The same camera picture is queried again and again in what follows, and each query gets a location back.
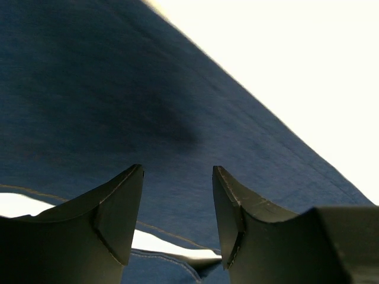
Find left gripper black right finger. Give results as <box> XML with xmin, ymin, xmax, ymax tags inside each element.
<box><xmin>212</xmin><ymin>166</ymin><xmax>378</xmax><ymax>283</ymax></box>

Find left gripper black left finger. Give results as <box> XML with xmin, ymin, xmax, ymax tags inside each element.
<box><xmin>1</xmin><ymin>164</ymin><xmax>144</xmax><ymax>284</ymax></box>

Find dark blue denim trousers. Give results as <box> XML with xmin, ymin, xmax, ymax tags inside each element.
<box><xmin>1</xmin><ymin>1</ymin><xmax>375</xmax><ymax>283</ymax></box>

